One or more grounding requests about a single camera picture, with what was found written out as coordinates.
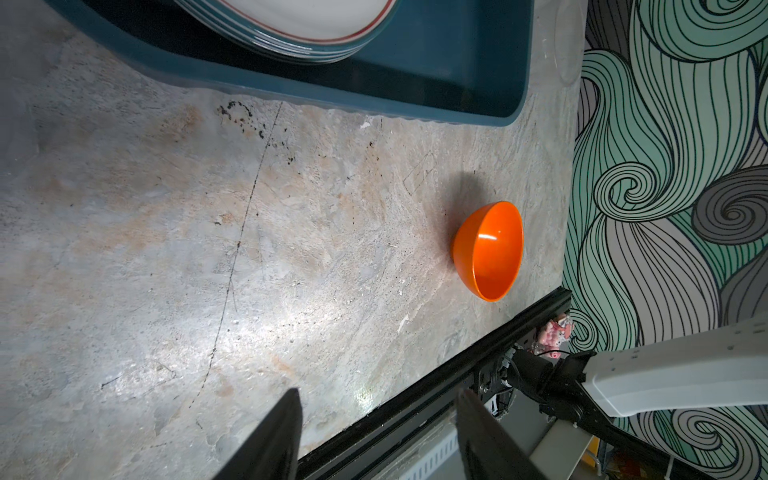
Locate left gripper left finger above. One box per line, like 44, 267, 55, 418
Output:
214, 388, 303, 480

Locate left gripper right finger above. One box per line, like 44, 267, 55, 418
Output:
455, 389, 545, 480

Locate orange bowl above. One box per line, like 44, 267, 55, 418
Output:
451, 201, 524, 302

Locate enjoy the moment plate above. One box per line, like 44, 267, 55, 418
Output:
176, 0, 398, 64

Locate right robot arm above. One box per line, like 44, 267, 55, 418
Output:
508, 313, 767, 479

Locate teal plastic bin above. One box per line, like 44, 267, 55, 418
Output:
53, 1, 534, 127

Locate pink plush toy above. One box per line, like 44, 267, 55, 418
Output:
534, 314, 573, 360

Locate white slotted cable duct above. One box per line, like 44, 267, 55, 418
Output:
399, 436, 459, 480

